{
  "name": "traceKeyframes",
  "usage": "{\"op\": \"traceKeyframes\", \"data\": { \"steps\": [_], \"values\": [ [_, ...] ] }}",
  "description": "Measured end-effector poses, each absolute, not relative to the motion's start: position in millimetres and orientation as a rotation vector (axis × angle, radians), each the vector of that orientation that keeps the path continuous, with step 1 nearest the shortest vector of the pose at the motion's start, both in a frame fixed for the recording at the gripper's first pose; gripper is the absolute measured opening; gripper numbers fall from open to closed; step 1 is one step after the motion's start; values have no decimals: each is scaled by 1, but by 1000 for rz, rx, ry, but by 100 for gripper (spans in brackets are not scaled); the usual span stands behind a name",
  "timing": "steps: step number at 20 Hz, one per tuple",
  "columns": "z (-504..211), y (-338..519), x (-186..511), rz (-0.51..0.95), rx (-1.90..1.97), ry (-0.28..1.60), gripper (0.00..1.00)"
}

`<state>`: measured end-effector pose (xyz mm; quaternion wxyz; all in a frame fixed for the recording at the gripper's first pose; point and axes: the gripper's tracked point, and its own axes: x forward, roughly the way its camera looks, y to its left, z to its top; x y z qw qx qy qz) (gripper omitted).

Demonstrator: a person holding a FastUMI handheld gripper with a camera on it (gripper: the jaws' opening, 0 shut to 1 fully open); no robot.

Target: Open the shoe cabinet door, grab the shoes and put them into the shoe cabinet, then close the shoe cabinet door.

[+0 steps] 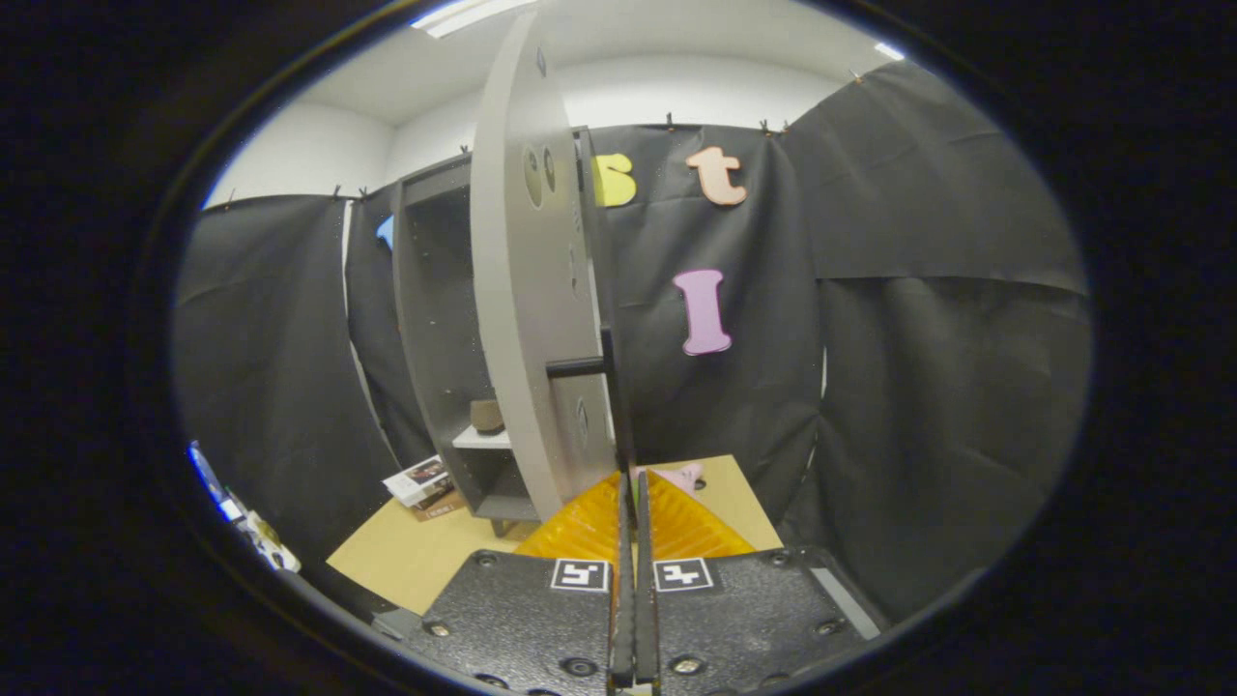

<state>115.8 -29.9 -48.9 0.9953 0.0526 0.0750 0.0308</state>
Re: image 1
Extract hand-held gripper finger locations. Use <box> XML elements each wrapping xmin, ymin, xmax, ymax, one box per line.
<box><xmin>635</xmin><ymin>469</ymin><xmax>886</xmax><ymax>696</ymax></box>
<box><xmin>401</xmin><ymin>471</ymin><xmax>636</xmax><ymax>696</ymax></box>

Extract grey shoe cabinet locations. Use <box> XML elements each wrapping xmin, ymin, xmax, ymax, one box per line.
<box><xmin>390</xmin><ymin>126</ymin><xmax>641</xmax><ymax>538</ymax></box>

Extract pink and green plush toy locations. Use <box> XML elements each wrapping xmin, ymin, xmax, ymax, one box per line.
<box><xmin>638</xmin><ymin>462</ymin><xmax>706</xmax><ymax>494</ymax></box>

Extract white booklet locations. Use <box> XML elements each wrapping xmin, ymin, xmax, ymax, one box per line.
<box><xmin>383</xmin><ymin>456</ymin><xmax>457</xmax><ymax>508</ymax></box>

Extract white patterned object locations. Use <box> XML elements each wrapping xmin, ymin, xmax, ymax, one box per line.
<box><xmin>232</xmin><ymin>507</ymin><xmax>302</xmax><ymax>574</ymax></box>

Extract black backdrop cloth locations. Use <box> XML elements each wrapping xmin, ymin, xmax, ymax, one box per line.
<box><xmin>172</xmin><ymin>60</ymin><xmax>1095</xmax><ymax>622</ymax></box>

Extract long ceiling light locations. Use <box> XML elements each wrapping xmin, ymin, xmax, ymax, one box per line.
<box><xmin>410</xmin><ymin>0</ymin><xmax>538</xmax><ymax>40</ymax></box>

